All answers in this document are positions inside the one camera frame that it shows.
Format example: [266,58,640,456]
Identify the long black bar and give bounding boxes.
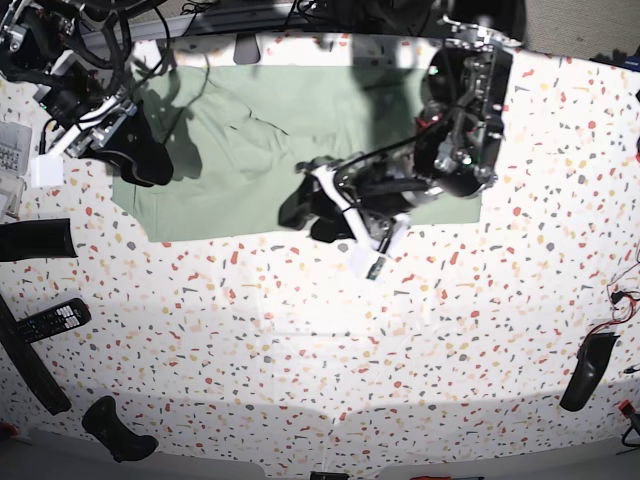
[1,299,71,415]

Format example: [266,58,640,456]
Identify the red and black wires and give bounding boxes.
[584,269,640,346]

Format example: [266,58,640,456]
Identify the red connector plug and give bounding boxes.
[618,400,636,417]

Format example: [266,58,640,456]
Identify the black handle right side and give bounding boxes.
[560,333,618,412]

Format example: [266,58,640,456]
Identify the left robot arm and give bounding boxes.
[278,7,521,280]

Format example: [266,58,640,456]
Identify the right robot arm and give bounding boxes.
[1,1,174,188]

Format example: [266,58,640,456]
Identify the green T-shirt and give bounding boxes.
[110,63,482,245]

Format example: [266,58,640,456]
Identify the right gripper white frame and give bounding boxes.
[30,97,174,188]

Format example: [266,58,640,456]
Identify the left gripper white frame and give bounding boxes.
[278,157,410,281]

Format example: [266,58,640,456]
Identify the black handle bottom left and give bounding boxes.
[82,396,159,463]

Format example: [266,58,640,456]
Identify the black handle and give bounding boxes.
[82,396,159,463]
[560,333,618,412]

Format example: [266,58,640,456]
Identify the grey table clamp block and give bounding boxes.
[233,33,261,65]

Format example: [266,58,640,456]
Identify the black TV remote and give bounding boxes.
[16,298,91,344]

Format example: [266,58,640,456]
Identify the black cylinder sleeve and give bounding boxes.
[0,218,77,262]

